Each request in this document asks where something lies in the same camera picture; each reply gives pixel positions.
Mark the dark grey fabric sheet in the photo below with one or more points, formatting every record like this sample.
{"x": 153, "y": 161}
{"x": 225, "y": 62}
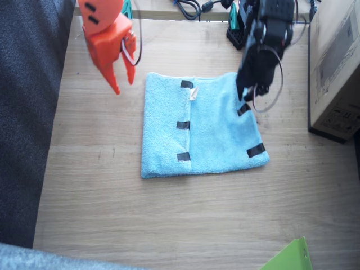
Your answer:
{"x": 22, "y": 112}

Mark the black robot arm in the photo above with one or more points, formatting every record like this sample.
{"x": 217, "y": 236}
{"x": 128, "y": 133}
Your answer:
{"x": 275, "y": 25}

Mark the black tape strip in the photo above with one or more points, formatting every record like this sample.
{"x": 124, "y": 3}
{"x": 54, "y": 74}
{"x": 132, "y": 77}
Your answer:
{"x": 244, "y": 109}
{"x": 256, "y": 150}
{"x": 187, "y": 84}
{"x": 184, "y": 157}
{"x": 183, "y": 125}

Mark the green table clamp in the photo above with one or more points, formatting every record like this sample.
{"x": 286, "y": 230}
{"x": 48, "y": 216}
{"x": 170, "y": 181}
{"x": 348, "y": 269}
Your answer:
{"x": 233, "y": 17}
{"x": 128, "y": 8}

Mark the brown cardboard box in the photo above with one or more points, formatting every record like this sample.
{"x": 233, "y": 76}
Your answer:
{"x": 334, "y": 70}

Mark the light blue towel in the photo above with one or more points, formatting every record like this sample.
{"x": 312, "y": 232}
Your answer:
{"x": 213, "y": 140}

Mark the light grey fabric sheet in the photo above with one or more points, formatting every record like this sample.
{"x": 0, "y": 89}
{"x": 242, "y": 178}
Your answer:
{"x": 42, "y": 260}

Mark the lime green plastic sheet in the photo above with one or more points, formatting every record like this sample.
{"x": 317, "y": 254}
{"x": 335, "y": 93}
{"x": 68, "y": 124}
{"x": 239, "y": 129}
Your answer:
{"x": 292, "y": 257}

